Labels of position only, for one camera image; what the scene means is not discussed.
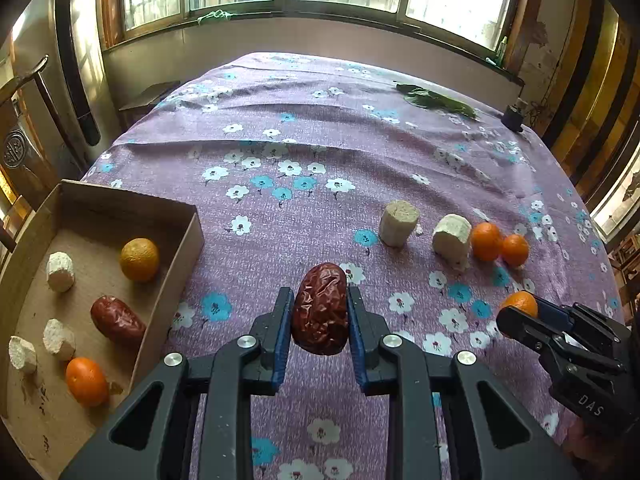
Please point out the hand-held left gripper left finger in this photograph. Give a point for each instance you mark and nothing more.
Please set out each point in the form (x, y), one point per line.
(282, 340)

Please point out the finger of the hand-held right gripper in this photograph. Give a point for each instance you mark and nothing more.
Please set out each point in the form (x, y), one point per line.
(552, 315)
(525, 330)

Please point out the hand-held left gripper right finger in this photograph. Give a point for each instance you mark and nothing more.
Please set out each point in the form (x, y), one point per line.
(359, 350)

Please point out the small orange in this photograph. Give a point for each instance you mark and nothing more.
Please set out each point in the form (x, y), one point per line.
(520, 302)
(486, 241)
(515, 250)
(87, 381)

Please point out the dark wrinkled red date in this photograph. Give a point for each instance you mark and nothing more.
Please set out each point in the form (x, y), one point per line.
(320, 310)

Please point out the large yellowish orange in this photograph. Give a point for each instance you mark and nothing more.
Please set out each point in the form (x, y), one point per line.
(139, 259)

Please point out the smooth red date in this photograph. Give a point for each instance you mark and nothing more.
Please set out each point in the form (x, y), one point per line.
(117, 321)

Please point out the cardboard box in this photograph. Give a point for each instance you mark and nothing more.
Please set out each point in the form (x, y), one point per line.
(100, 220)

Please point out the small black container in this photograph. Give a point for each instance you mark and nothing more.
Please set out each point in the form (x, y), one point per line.
(513, 116)

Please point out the yellow wooden boards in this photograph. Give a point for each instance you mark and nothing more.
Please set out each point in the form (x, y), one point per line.
(595, 100)

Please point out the green leafy vegetable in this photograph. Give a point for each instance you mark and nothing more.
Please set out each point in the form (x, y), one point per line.
(435, 100)

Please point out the green bottle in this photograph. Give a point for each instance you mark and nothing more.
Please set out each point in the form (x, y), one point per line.
(501, 50)

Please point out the dark wooden stool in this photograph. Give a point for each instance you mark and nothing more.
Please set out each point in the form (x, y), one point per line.
(147, 96)

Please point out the wooden chair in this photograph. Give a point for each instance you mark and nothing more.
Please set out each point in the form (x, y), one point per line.
(15, 147)

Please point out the green cloth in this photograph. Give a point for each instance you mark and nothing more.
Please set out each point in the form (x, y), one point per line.
(215, 15)

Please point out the long black bar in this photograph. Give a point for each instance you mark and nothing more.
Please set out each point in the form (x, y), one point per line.
(75, 70)

